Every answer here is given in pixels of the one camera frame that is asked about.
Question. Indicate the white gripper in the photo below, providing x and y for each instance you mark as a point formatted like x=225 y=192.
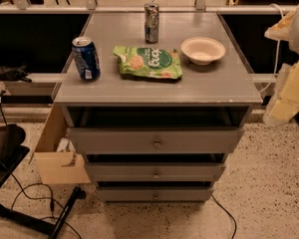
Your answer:
x=285 y=103

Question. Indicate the grey drawer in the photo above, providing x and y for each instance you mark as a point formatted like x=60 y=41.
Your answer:
x=154 y=140
x=136 y=194
x=154 y=171

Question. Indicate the grey drawer cabinet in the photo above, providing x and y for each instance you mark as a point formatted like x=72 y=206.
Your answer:
x=160 y=121

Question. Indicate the grey bottom drawer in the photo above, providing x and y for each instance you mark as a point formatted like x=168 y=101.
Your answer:
x=136 y=194

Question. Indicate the grey top drawer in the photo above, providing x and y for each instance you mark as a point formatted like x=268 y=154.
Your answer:
x=154 y=140

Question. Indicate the white bowl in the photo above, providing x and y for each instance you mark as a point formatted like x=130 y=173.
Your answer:
x=202 y=51

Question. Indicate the green chip bag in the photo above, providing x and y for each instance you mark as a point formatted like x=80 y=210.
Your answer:
x=147 y=62

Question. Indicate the silver tall drink can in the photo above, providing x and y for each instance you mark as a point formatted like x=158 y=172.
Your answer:
x=151 y=22

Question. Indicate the blue soda can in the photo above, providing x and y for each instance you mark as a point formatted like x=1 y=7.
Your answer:
x=86 y=58

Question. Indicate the cardboard box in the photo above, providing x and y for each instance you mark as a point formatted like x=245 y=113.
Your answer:
x=56 y=159

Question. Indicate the black cloth on rail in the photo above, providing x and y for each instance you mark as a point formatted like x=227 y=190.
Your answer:
x=14 y=74

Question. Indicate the black stand frame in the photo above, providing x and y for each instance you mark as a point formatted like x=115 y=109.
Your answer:
x=38 y=205

